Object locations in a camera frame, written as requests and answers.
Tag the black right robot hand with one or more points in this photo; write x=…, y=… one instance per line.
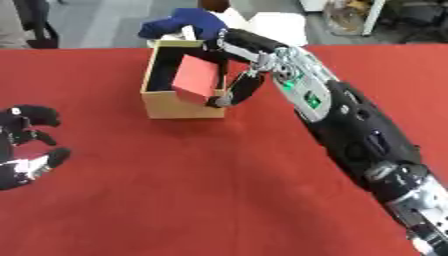
x=248, y=41

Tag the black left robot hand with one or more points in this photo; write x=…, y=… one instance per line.
x=32, y=115

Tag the red rectangular block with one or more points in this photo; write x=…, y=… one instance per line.
x=195, y=78

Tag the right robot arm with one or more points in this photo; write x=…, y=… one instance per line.
x=356, y=130

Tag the tan cardboard box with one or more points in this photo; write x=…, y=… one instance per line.
x=175, y=108

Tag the white paper sheet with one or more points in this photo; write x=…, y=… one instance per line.
x=280, y=28

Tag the blue fabric object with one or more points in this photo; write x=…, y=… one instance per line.
x=195, y=20

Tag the dark office chair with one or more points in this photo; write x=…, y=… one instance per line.
x=417, y=18

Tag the white post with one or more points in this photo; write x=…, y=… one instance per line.
x=373, y=16

